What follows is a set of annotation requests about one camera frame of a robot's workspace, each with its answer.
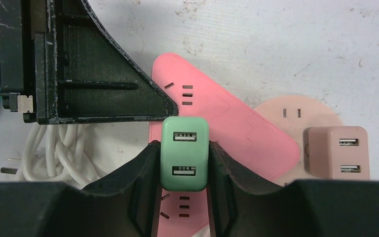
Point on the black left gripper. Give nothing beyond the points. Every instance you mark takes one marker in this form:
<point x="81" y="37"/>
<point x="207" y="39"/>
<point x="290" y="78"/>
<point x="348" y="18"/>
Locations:
<point x="59" y="65"/>

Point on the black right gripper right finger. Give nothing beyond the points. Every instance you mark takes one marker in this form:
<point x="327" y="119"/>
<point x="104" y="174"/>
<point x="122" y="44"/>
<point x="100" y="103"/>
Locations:
<point x="243" y="204"/>

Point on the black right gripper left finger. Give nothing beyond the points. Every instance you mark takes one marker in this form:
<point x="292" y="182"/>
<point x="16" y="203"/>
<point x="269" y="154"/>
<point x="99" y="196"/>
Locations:
<point x="124" y="203"/>

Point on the green plug adapter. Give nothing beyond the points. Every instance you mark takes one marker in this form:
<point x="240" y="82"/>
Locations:
<point x="184" y="154"/>

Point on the beige plug on round socket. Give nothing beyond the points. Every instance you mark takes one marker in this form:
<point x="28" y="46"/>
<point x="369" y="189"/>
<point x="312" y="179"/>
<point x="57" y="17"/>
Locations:
<point x="337" y="152"/>

